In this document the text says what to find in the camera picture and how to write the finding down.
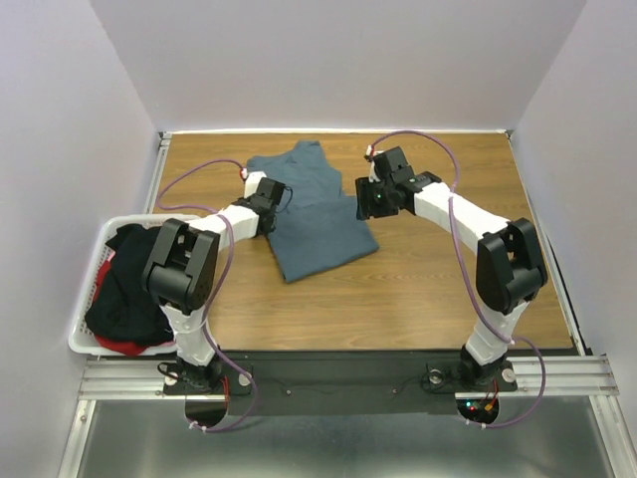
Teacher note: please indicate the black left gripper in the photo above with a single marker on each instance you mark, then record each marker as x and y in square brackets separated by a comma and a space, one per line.
[245, 199]

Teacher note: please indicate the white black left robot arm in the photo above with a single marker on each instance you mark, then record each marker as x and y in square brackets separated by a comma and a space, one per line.
[179, 278]

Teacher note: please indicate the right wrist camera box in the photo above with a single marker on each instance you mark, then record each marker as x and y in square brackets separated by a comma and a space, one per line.
[391, 165]

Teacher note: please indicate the aluminium left side rail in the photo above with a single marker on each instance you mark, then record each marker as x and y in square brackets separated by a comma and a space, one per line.
[165, 138]

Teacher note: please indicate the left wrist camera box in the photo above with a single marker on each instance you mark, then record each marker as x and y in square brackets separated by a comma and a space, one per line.
[262, 185]

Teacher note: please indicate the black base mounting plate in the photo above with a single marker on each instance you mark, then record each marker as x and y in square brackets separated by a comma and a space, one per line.
[339, 383]

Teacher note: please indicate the white plastic laundry basket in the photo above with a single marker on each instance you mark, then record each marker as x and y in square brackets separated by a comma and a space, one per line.
[81, 339]

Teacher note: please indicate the aluminium front frame rail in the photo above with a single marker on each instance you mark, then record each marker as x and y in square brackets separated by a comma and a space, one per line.
[564, 376]

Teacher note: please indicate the black t-shirt in basket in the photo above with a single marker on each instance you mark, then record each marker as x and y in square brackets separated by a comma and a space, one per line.
[132, 245]

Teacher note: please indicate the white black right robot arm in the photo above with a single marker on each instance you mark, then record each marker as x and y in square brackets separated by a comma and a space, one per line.
[500, 260]

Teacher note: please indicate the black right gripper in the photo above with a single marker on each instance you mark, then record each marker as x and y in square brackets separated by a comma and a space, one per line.
[364, 206]

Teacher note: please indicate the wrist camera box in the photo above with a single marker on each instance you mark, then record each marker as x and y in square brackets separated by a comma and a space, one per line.
[391, 165]
[262, 185]

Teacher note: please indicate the blue-grey t-shirt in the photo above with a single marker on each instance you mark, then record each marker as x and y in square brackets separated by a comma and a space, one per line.
[317, 229]

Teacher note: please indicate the red t-shirt in basket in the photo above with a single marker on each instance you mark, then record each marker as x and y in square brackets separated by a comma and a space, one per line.
[123, 318]

